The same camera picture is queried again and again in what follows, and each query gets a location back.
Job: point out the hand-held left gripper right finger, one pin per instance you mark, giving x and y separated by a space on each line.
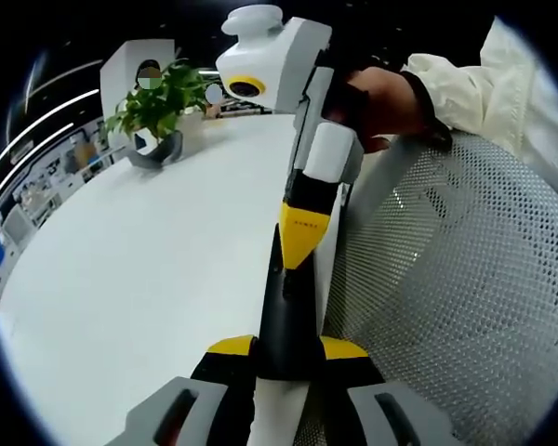
367 399

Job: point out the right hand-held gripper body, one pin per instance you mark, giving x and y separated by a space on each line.
279 69

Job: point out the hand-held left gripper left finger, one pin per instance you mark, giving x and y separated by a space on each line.
204 399

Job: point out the person's right hand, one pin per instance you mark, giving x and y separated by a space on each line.
386 107

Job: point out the green potted plant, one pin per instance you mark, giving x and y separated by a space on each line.
158 102

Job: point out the grey mesh office chair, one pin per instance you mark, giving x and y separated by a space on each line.
446 288

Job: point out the white square pillar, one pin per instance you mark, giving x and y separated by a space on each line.
121 65

